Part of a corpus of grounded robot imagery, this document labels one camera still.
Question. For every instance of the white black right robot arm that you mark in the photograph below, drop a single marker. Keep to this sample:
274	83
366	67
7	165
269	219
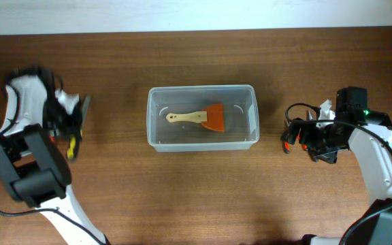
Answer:
351	125

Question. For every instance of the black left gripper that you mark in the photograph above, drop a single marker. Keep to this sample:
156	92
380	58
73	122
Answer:
73	128

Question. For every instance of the yellow black handled file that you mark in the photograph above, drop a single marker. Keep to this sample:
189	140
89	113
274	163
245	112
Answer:
76	138

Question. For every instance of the orange scraper with wooden handle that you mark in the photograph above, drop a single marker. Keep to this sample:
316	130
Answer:
211	117

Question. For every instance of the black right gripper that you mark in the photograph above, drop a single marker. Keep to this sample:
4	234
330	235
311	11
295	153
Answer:
327	155

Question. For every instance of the orange handled pliers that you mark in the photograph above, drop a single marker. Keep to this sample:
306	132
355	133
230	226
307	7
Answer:
286	145

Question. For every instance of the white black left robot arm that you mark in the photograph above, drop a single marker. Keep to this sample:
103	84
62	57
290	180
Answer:
41	133

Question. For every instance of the clear plastic container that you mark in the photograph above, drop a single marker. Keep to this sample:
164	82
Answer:
240	113

